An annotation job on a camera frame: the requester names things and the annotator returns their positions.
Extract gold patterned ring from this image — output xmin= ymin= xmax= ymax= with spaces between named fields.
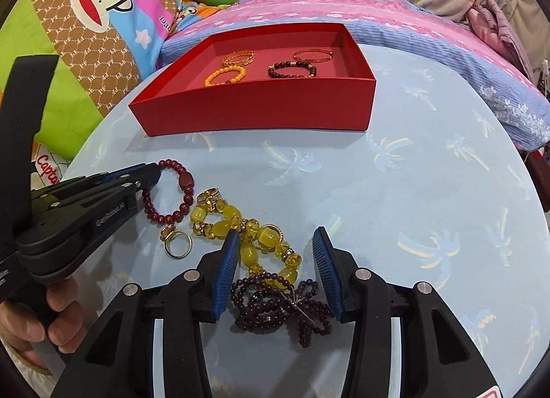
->
xmin=197 ymin=188 xmax=223 ymax=207

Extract purple cloth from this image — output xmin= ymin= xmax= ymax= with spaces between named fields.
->
xmin=466 ymin=0 xmax=536 ymax=81

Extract dark bead bracelet gold accents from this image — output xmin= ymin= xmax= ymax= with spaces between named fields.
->
xmin=267 ymin=60 xmax=320 ymax=79

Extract dark red bead bracelet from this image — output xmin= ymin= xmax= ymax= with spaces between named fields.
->
xmin=142 ymin=158 xmax=195 ymax=226

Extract yellow glass bead bracelet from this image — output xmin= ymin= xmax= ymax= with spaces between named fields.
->
xmin=190 ymin=196 xmax=303 ymax=289

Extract light blue palm-print tablecloth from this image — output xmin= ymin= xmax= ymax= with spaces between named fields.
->
xmin=60 ymin=43 xmax=550 ymax=398

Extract gold chain bracelet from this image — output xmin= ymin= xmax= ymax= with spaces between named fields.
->
xmin=222 ymin=50 xmax=257 ymax=67

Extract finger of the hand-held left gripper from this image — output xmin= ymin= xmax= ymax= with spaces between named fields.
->
xmin=84 ymin=175 xmax=161 ymax=222
xmin=62 ymin=162 xmax=162 ymax=193

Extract pink and blue striped sheet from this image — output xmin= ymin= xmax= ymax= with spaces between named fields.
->
xmin=159 ymin=0 xmax=550 ymax=155

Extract thin gold bangle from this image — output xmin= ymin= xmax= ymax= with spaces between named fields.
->
xmin=293 ymin=48 xmax=334 ymax=65

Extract red cardboard box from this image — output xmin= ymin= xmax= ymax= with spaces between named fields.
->
xmin=129 ymin=22 xmax=377 ymax=137

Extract person's left hand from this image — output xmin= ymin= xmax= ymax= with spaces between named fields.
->
xmin=0 ymin=281 xmax=87 ymax=367

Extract colourful cartoon monkey blanket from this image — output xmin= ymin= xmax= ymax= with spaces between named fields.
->
xmin=0 ymin=0 xmax=205 ymax=192

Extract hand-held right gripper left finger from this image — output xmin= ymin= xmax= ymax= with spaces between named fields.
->
xmin=51 ymin=228 xmax=240 ymax=398

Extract purple bead strand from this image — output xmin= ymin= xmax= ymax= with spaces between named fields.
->
xmin=231 ymin=275 xmax=334 ymax=350

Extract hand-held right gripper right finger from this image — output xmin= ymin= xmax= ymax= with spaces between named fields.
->
xmin=312 ymin=226 xmax=502 ymax=398

